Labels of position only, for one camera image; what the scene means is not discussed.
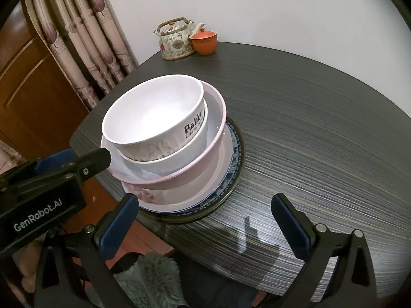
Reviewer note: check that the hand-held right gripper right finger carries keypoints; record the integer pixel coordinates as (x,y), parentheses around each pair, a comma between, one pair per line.
(289,227)

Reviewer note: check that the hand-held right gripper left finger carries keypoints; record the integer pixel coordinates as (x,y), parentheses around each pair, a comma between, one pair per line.
(118,227)

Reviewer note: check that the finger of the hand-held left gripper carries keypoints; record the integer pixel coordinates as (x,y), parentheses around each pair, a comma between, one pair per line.
(93,162)
(54,160)

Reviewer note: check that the white plate with pink flowers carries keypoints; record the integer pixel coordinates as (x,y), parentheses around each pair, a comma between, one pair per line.
(179,200)

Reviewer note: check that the white bowl with rabbit print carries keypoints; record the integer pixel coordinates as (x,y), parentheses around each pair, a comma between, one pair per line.
(151,112)

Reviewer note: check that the small white floral bowl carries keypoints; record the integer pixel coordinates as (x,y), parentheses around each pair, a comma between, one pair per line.
(179,160)

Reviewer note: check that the large blue floral plate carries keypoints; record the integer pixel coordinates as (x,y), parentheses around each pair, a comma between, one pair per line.
(236,158)

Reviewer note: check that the large pink bowl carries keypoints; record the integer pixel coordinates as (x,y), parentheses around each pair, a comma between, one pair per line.
(192,179)

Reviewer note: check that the person's green fleece clothing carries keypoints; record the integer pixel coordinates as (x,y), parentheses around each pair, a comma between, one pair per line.
(151,276)

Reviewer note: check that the brown wooden door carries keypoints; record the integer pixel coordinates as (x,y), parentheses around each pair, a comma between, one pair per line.
(29,96)

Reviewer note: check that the beige patterned curtain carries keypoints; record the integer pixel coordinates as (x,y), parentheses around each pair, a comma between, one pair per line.
(80,38)

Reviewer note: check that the floral ceramic teapot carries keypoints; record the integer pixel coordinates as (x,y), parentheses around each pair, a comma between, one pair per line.
(173,45)

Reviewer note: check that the orange lidded tea cup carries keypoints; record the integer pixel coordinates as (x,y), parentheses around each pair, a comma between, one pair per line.
(204,45)

